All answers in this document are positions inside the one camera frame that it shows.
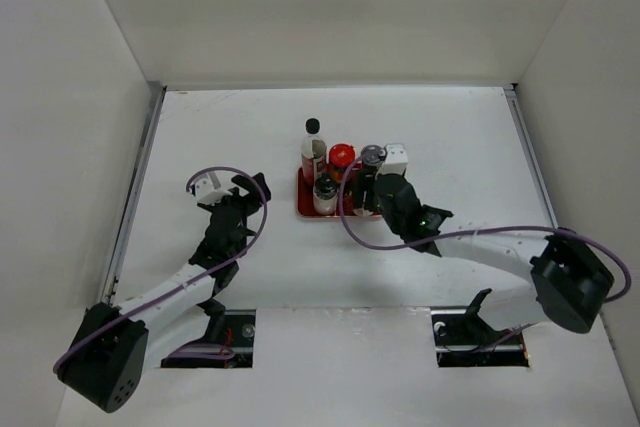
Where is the clear lid salt grinder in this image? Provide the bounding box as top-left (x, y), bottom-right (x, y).
top-left (358, 144), bottom-right (387, 180)

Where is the black top pepper grinder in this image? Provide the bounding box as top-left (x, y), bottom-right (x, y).
top-left (313, 172), bottom-right (338, 216)

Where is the red lid chili sauce jar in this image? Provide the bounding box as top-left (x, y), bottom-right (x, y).
top-left (328, 143), bottom-right (356, 184)

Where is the soy sauce bottle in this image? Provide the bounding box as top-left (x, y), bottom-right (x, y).
top-left (300, 118), bottom-right (327, 186)

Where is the white lid spice jar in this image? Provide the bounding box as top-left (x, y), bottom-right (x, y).
top-left (353, 207), bottom-right (380, 218)

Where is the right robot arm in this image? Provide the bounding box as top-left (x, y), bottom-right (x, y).
top-left (371, 174), bottom-right (613, 343)

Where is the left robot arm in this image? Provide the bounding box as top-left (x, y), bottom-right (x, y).
top-left (53, 167), bottom-right (271, 413)

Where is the red rectangular tray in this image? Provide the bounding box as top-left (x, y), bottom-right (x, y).
top-left (295, 167), bottom-right (382, 221)

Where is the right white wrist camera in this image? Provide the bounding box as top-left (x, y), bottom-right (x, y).
top-left (378, 143), bottom-right (408, 176)

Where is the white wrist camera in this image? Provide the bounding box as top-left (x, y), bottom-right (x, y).
top-left (378, 143), bottom-right (408, 176)
top-left (186, 172), bottom-right (231, 205)

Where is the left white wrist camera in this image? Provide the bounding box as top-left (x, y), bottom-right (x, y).
top-left (186, 172), bottom-right (231, 205)

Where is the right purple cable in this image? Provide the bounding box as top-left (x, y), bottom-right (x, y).
top-left (336, 148), bottom-right (632, 304)

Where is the purple cable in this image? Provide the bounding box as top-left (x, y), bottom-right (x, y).
top-left (336, 148), bottom-right (632, 304)
top-left (52, 165), bottom-right (269, 373)

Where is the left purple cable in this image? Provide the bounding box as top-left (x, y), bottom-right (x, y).
top-left (52, 165), bottom-right (269, 373)

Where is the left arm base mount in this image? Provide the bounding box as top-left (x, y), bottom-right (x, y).
top-left (160, 300), bottom-right (257, 369)

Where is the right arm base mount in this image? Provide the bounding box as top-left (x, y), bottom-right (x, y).
top-left (431, 289), bottom-right (529, 368)

